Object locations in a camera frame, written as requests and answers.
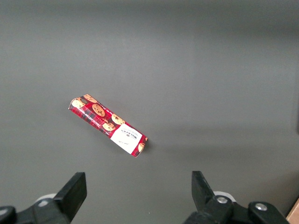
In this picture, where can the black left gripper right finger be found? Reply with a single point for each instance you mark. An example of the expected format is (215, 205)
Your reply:
(205, 200)

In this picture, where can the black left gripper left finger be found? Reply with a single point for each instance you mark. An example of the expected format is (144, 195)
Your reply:
(70, 198)

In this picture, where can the light wooden drawer cabinet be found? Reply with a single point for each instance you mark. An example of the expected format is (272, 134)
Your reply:
(294, 215)

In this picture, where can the red tartan cookie box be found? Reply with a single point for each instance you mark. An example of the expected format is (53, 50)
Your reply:
(105, 116)

